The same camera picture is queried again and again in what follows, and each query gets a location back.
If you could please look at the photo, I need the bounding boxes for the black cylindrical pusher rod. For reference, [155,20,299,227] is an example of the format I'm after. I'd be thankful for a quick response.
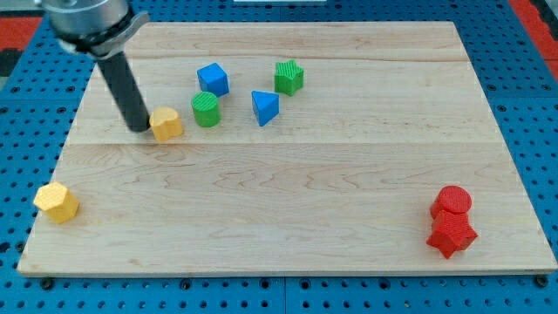
[97,51,149,133]

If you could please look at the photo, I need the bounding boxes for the yellow heart block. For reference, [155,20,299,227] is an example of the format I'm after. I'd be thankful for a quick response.
[149,106,184,142]

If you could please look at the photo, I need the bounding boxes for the green cylinder block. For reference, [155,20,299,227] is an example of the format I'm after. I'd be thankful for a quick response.
[191,92,221,127]

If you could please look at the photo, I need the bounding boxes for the blue cube block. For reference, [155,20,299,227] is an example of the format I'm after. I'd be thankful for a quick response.
[197,63,229,97]

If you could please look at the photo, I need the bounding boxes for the yellow hexagon block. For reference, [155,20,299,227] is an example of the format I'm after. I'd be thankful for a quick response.
[33,181,79,224]

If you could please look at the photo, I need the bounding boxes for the blue triangle block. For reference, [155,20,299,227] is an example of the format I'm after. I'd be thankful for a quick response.
[251,91,280,126]

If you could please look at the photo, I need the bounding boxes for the wooden board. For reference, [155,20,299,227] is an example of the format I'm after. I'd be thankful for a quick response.
[17,22,557,277]

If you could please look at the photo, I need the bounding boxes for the green star block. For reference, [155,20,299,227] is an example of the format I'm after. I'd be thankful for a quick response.
[274,59,304,96]

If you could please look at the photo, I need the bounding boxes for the red cylinder block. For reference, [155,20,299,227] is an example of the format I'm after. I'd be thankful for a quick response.
[430,185,473,218]

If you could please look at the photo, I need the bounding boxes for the red star block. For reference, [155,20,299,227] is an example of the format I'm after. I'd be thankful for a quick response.
[426,211,478,259]

